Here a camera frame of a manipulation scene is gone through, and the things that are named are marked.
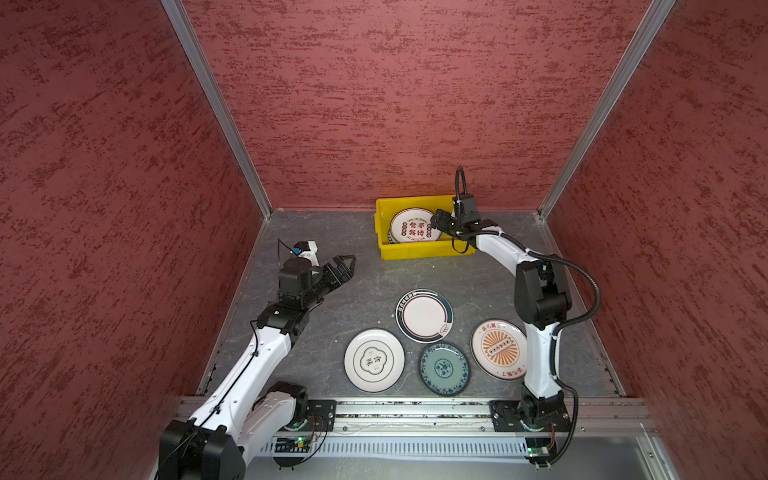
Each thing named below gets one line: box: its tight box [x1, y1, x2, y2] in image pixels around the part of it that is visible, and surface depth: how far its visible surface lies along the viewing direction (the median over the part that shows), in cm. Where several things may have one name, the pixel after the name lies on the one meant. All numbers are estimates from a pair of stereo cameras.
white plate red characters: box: [388, 207, 442, 244], surface depth 112 cm
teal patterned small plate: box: [419, 342, 471, 397], surface depth 83 cm
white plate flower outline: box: [344, 328, 406, 393], surface depth 85 cm
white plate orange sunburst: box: [471, 319, 527, 381], surface depth 87 cm
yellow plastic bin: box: [374, 195, 477, 261], surface depth 108 cm
